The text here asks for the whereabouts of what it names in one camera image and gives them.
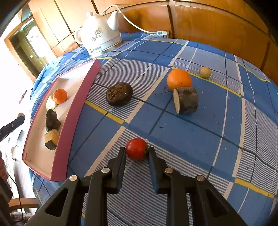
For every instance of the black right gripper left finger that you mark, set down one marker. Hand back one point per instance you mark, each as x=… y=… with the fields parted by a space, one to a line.
x=65 y=206

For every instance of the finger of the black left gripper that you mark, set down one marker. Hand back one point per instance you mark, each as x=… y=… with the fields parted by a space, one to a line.
x=9 y=128

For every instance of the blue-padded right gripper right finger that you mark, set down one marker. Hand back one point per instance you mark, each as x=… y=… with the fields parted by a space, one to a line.
x=186 y=196

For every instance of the dark wrinkled fruit piece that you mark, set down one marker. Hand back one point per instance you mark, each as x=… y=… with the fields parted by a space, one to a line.
x=52 y=121

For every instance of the yellow peeled fruit piece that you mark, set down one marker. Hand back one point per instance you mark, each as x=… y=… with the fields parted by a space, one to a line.
x=50 y=103

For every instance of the orange tangerine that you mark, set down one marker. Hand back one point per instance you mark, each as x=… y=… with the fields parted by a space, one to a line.
x=178 y=78
x=59 y=96

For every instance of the red tomato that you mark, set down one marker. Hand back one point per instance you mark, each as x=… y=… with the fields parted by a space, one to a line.
x=136 y=149

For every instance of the dark brown round fruit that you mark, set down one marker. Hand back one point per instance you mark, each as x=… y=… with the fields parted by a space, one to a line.
x=119 y=94

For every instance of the dark-skinned cut fruit chunk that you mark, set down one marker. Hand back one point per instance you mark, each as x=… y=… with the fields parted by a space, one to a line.
x=185 y=100

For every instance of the cream cut fruit chunk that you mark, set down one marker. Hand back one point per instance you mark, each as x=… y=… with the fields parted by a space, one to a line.
x=51 y=139

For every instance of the pink-rimmed white tray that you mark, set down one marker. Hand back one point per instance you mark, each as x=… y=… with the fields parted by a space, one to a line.
x=52 y=164

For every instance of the wooden door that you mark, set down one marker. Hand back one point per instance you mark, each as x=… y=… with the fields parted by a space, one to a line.
x=29 y=48

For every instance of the blue plaid tablecloth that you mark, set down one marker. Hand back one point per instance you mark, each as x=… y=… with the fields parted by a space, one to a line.
x=231 y=139

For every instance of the white ceramic electric kettle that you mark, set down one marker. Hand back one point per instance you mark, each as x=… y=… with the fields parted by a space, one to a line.
x=99 y=33

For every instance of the wooden wall cabinet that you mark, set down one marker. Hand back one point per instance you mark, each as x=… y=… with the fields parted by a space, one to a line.
x=232 y=26

